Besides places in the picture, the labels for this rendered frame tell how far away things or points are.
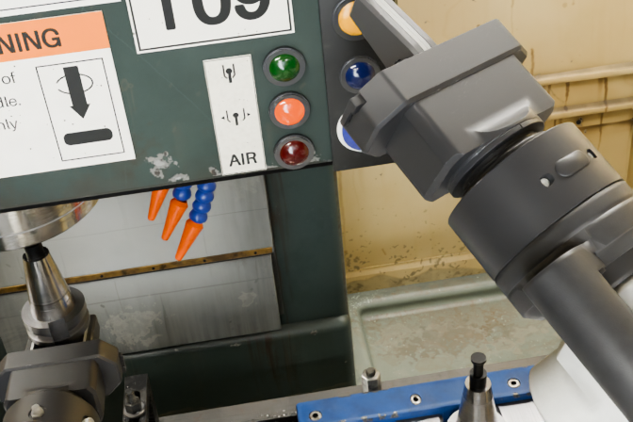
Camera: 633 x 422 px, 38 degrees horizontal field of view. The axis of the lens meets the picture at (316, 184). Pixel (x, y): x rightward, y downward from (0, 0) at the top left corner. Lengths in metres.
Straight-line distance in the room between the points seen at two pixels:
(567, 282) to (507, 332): 1.59
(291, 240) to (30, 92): 0.96
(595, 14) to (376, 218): 0.60
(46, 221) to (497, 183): 0.45
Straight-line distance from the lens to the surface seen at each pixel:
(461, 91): 0.51
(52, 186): 0.64
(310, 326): 1.63
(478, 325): 2.05
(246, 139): 0.62
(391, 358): 1.98
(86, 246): 1.46
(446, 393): 1.03
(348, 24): 0.58
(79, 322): 0.97
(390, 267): 2.05
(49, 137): 0.62
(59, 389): 0.91
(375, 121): 0.50
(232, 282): 1.52
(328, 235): 1.52
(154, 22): 0.58
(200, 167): 0.63
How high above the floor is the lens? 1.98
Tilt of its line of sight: 34 degrees down
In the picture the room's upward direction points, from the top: 6 degrees counter-clockwise
